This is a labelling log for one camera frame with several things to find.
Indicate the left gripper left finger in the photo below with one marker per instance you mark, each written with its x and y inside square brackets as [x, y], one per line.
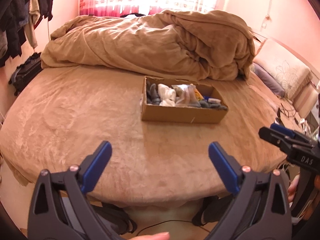
[93, 166]

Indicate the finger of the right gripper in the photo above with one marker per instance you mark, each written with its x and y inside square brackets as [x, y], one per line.
[289, 132]
[285, 143]

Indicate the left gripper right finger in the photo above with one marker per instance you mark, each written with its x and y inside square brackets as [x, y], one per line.
[227, 167]

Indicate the grey sock pair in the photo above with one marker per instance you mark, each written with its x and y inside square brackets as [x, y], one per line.
[152, 94]
[211, 105]

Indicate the blue Vinda tissue pack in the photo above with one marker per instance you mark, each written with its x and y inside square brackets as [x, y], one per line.
[208, 98]

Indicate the yellow cartoon tissue pack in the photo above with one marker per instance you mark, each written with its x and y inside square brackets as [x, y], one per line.
[198, 95]

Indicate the bag of cotton swabs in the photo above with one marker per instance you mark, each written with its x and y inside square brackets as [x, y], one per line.
[185, 96]

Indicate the white socks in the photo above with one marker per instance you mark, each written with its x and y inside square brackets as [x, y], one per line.
[167, 95]

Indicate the person's right hand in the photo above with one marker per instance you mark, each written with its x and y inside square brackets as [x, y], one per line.
[292, 190]

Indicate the person's left hand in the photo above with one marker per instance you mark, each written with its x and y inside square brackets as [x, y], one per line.
[158, 236]

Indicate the striped cushion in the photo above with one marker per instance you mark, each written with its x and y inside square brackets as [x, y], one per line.
[305, 100]

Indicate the purple pillow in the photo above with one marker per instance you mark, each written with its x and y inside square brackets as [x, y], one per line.
[268, 80]

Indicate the white embroidered pillow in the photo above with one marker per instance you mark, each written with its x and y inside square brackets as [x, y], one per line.
[291, 73]

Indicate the tan bed sheet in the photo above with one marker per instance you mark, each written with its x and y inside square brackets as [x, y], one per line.
[65, 113]

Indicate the cardboard box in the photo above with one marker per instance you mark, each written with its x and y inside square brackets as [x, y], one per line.
[191, 115]

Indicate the black bag on floor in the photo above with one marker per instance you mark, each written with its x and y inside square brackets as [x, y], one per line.
[25, 72]

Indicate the tan plush duvet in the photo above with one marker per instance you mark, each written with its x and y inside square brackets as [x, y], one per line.
[189, 45]

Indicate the dark clothes on rack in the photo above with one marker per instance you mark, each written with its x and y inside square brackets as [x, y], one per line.
[18, 25]

